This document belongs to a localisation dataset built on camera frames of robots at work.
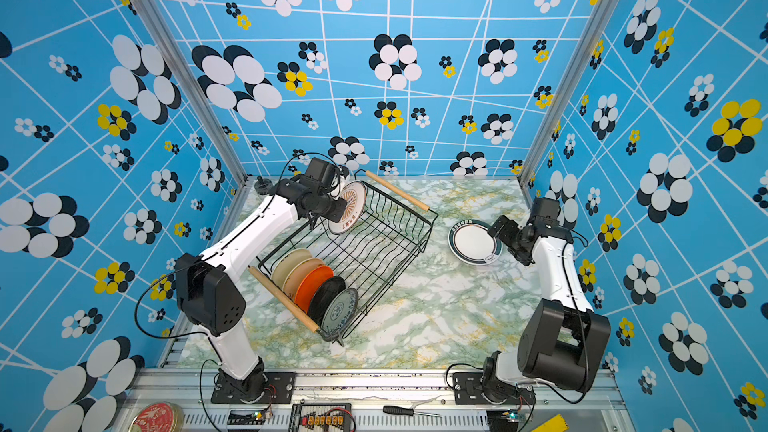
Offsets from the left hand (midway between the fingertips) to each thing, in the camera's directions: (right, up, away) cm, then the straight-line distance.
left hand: (340, 205), depth 87 cm
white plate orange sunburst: (+4, +3, +3) cm, 6 cm away
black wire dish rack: (+15, -10, +15) cm, 23 cm away
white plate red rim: (+41, -12, +12) cm, 45 cm away
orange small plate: (-6, -21, -10) cm, 24 cm away
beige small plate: (-10, -18, -8) cm, 22 cm away
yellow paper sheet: (+53, -51, -19) cm, 76 cm away
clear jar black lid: (-30, +7, +17) cm, 36 cm away
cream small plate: (-14, -15, -7) cm, 22 cm away
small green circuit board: (-20, -51, -16) cm, 57 cm away
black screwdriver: (+18, -49, -17) cm, 55 cm away
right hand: (+48, -10, -1) cm, 49 cm away
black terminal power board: (-1, -49, -19) cm, 53 cm away
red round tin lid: (-38, -48, -20) cm, 64 cm away
